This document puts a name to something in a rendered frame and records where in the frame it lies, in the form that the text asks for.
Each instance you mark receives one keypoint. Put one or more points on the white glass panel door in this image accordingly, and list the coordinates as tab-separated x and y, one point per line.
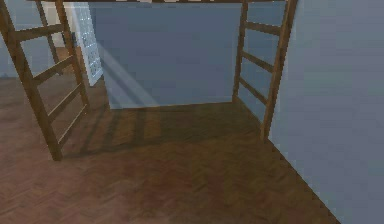
89	46

